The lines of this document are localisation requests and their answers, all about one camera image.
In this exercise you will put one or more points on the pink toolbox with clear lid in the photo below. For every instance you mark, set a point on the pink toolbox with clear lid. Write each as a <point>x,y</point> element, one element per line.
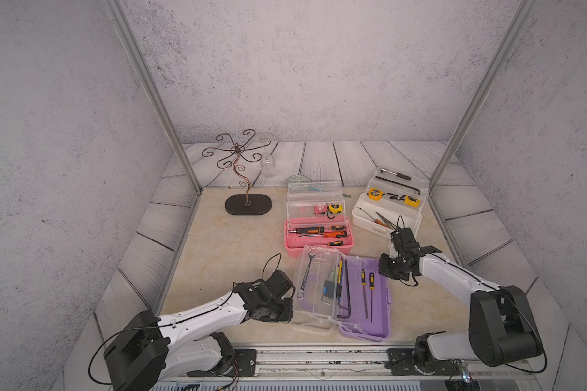
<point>300,201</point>

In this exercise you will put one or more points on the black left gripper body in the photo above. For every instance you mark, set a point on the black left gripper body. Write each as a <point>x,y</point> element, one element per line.
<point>279,312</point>

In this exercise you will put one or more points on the clear glass bottle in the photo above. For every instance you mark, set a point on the clear glass bottle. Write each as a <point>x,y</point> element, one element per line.
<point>268,144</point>

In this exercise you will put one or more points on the yellow tape measure right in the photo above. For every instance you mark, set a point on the yellow tape measure right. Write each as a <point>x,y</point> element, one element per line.
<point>412,201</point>

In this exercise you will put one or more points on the yellow black file left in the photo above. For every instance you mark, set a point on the yellow black file left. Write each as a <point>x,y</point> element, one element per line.
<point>364,297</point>

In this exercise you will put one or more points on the yellow tape measure left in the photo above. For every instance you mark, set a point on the yellow tape measure left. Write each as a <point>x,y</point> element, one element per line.
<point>375,194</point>

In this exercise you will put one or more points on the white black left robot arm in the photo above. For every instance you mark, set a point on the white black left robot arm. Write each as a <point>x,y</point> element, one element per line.
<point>153,348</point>

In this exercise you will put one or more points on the yellow black file right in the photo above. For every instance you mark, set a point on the yellow black file right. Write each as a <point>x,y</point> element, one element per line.
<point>371,291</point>

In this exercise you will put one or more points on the long black hex key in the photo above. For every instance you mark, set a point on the long black hex key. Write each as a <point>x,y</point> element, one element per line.
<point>413,189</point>

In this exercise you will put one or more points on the pliers in white box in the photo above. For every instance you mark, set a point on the pliers in white box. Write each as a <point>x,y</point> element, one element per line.
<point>379,219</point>

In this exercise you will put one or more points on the right aluminium frame post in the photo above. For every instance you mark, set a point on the right aluminium frame post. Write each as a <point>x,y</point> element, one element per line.
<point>504,49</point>

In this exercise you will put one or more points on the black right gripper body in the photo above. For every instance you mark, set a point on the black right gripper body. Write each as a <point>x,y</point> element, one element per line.
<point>391,267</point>

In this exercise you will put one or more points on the orange handle screwdriver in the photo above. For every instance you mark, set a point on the orange handle screwdriver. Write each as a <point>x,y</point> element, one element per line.
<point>331,234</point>

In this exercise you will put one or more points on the white open toolbox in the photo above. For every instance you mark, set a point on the white open toolbox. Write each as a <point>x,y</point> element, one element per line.
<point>392,204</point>

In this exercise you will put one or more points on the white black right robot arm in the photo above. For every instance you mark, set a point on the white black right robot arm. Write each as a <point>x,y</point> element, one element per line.
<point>501,326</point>

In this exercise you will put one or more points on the purple toolbox with clear lid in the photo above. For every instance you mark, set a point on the purple toolbox with clear lid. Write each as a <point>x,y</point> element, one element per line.
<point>319,306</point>

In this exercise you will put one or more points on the yellow black file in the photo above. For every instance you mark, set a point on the yellow black file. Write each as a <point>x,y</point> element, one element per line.
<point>371,291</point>
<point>364,297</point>

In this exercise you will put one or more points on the left aluminium frame post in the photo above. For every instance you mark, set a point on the left aluminium frame post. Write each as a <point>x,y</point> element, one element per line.
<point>124,31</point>

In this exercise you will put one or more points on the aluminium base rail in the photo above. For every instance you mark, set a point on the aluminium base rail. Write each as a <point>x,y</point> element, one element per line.
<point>351,367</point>

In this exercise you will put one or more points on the aluminium frame post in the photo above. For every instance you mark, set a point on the aluminium frame post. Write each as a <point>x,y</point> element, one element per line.
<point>124,31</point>
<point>504,49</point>

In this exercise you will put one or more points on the black silver ratchet tool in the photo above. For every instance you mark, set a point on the black silver ratchet tool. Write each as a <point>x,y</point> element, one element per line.
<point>396,174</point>

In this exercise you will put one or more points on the silver combination wrench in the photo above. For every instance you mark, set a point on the silver combination wrench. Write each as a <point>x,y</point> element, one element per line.
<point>311,255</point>

